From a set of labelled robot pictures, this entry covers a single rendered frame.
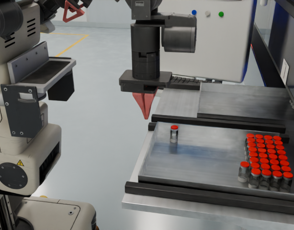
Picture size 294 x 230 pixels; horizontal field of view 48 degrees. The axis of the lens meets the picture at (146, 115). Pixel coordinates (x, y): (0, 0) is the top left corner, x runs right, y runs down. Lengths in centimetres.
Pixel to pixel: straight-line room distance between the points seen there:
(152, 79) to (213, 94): 61
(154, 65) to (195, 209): 31
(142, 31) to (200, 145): 41
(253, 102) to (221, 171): 44
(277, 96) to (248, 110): 18
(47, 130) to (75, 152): 135
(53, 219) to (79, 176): 72
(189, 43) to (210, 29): 93
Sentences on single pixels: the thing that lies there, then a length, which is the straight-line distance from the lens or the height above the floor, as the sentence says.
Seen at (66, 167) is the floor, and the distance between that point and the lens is 238.
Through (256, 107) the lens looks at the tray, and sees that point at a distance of 118.
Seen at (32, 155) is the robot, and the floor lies 80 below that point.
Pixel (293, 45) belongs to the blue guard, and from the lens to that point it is 106.
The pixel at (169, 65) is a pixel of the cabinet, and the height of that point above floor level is 85.
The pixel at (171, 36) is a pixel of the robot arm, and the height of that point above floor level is 122.
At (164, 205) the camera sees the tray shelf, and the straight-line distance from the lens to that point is 73.
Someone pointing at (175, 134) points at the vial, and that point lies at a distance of 91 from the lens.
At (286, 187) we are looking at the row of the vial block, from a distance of 80.
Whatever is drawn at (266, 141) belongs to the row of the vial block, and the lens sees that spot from 89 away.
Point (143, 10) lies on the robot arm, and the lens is 62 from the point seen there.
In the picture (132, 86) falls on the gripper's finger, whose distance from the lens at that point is 66.
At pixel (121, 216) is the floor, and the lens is 197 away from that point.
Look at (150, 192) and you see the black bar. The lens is 74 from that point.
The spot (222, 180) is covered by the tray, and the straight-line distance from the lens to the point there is 80.
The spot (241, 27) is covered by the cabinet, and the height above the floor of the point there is 106.
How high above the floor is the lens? 137
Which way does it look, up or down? 27 degrees down
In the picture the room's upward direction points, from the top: straight up
